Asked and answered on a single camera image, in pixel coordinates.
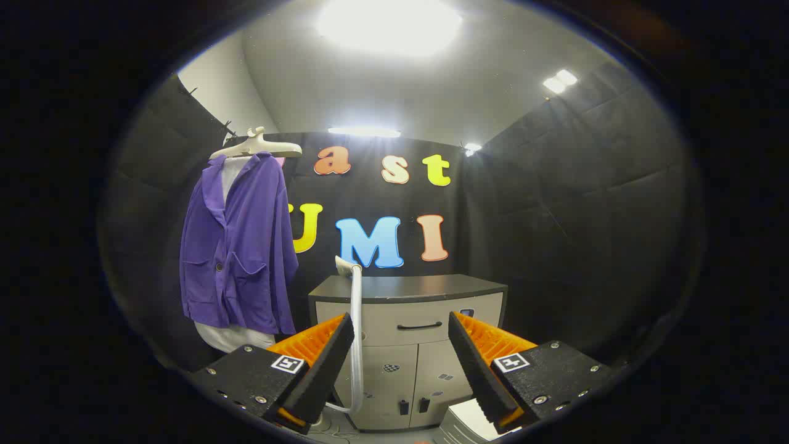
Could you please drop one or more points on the double ceiling light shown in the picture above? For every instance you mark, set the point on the double ceiling light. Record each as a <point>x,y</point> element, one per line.
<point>560,81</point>

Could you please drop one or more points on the white clothes hanger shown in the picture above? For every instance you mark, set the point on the white clothes hanger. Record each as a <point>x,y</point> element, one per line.
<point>259,147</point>

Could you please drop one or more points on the white garment steamer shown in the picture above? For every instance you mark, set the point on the white garment steamer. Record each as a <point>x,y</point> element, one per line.
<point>355,333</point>

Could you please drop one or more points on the grey cabinet with dark top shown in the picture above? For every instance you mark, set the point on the grey cabinet with dark top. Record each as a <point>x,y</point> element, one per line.
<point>394,357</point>

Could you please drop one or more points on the large ceiling light panel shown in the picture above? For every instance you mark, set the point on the large ceiling light panel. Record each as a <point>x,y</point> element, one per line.
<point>388,24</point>

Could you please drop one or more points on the long strip ceiling light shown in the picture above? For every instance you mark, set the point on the long strip ceiling light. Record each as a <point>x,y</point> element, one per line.
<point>363,132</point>

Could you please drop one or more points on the black backdrop cloth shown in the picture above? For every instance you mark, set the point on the black backdrop cloth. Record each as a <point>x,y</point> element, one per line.
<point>585,216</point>

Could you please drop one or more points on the small ceiling light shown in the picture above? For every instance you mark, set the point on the small ceiling light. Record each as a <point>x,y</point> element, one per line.
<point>472,148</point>

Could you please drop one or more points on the purple jacket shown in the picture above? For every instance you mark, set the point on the purple jacket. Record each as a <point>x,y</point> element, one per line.
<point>246,246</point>

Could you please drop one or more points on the white flat box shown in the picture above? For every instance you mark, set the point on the white flat box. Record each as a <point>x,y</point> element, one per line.
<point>462,422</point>

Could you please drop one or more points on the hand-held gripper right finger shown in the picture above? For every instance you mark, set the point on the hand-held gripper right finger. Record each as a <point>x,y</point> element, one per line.
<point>478,370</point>

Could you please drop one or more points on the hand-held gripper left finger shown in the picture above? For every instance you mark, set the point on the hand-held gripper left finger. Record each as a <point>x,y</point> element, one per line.
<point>323,370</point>

